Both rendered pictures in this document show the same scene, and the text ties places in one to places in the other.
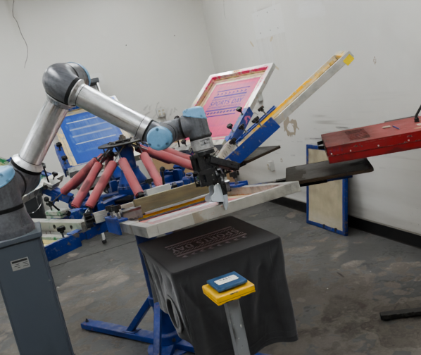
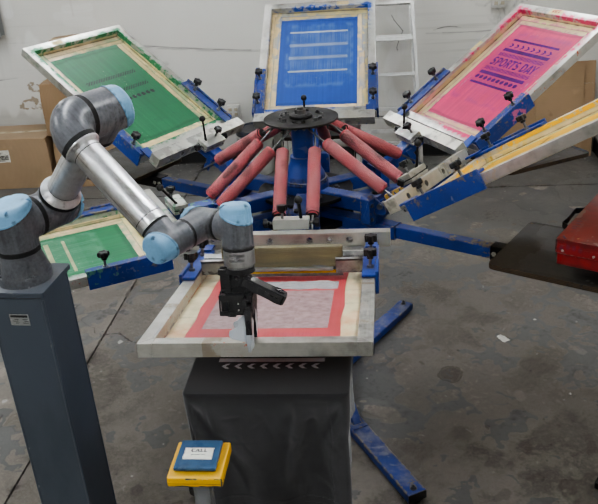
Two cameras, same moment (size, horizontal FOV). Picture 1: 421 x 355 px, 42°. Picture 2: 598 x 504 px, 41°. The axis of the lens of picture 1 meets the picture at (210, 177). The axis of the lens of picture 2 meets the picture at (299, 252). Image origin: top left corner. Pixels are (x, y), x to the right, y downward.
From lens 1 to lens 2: 1.14 m
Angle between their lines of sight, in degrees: 29
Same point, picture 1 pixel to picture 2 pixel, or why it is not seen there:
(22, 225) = (27, 277)
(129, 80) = not seen: outside the picture
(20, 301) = (18, 357)
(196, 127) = (228, 236)
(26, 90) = not seen: outside the picture
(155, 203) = not seen: hidden behind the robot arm
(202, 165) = (229, 286)
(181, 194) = (289, 258)
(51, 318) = (51, 385)
